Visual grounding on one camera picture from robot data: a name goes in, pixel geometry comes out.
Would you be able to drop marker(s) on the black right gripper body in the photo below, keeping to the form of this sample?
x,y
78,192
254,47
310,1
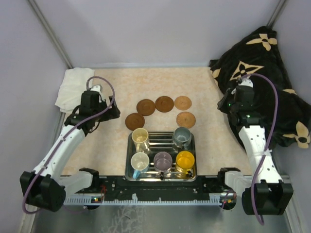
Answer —
x,y
227,106

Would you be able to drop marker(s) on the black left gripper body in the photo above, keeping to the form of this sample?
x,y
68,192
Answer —
x,y
112,113

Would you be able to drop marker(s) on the dark brown wooden coaster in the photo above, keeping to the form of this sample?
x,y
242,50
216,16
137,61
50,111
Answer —
x,y
134,121

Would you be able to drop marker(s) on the light woven round coaster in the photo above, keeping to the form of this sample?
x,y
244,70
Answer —
x,y
182,103

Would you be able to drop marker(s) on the reddish brown wooden coaster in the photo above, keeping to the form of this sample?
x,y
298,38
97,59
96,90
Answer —
x,y
164,104

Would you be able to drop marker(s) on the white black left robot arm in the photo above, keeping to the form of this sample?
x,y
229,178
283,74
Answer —
x,y
43,187

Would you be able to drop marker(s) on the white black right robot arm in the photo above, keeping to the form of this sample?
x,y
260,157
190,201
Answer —
x,y
266,193

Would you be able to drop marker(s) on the white folded cloth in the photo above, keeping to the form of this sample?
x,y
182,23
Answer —
x,y
73,85

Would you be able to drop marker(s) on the black floral blanket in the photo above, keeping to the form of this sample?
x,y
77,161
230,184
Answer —
x,y
258,54

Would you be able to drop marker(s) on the cream cartoon mug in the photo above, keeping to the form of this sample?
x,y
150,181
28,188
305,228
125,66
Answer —
x,y
140,137

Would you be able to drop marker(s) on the grey mug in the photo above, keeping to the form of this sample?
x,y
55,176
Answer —
x,y
182,138

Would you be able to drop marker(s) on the yellow mug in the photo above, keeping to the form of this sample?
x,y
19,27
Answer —
x,y
184,163

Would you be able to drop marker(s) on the stainless steel tray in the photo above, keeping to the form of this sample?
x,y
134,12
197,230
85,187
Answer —
x,y
159,142

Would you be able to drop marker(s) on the purple mug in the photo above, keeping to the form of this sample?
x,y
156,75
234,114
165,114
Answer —
x,y
163,163

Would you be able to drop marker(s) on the white mug blue handle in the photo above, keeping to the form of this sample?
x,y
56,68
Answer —
x,y
140,163

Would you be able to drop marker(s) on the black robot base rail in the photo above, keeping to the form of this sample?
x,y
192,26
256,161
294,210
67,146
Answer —
x,y
117,190

